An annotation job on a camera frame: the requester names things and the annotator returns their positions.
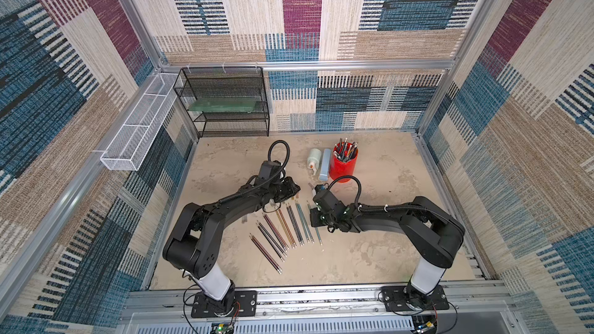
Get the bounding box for red striped pencil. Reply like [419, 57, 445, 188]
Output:
[251, 233, 285, 272]

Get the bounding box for yellow striped pencil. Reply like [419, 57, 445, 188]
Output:
[275, 208, 295, 248]

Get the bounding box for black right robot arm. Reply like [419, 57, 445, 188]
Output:
[310, 176, 466, 309]

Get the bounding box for green striped pencil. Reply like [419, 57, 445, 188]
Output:
[295, 202, 312, 243]
[307, 203, 323, 245]
[303, 212, 315, 244]

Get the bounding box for pencils in red cup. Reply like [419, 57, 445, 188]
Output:
[333, 139, 358, 163]

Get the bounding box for black wire mesh shelf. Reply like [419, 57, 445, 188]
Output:
[173, 66, 270, 138]

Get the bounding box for black white striped pencil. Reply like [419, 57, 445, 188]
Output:
[256, 223, 286, 261]

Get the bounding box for green board on shelf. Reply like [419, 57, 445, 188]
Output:
[188, 98, 258, 113]

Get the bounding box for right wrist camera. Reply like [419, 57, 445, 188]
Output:
[314, 183, 328, 195]

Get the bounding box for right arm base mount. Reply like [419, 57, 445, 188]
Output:
[377, 285, 450, 314]

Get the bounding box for white wire mesh basket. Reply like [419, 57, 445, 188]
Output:
[101, 73, 177, 172]

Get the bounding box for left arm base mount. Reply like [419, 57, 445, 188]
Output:
[190, 290, 258, 319]

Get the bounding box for red pencil cup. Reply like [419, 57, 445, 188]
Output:
[329, 143, 359, 179]

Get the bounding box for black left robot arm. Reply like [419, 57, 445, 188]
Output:
[162, 140, 300, 312]

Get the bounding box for light blue eraser box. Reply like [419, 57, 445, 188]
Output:
[319, 148, 333, 182]

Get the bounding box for dark navy striped pencil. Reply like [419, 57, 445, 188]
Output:
[286, 205, 304, 246]

